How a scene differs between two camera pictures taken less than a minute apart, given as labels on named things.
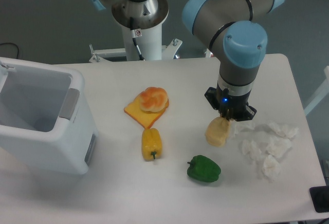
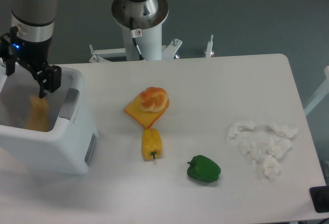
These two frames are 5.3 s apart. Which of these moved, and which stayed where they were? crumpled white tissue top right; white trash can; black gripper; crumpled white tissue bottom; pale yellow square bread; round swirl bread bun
Moved: black gripper; pale yellow square bread
Stayed: white trash can; crumpled white tissue top right; round swirl bread bun; crumpled white tissue bottom
